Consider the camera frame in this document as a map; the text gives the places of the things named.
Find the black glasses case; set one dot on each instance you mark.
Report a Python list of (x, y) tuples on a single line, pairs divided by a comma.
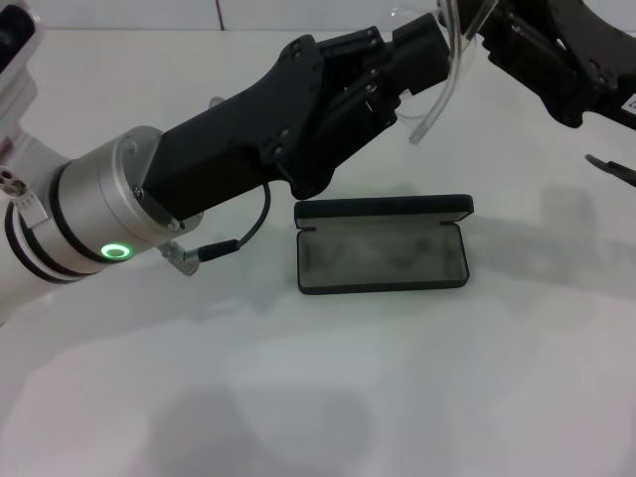
[(382, 208)]

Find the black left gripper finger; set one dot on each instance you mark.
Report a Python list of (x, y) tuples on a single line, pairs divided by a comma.
[(422, 49)]

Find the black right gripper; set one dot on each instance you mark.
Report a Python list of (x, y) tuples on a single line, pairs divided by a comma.
[(561, 59)]

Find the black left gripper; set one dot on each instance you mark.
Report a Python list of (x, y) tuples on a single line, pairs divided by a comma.
[(238, 144)]

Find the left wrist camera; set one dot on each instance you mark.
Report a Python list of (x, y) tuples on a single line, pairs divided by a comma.
[(17, 54)]

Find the clear white glasses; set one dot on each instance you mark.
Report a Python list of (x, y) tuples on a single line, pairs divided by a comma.
[(422, 130)]

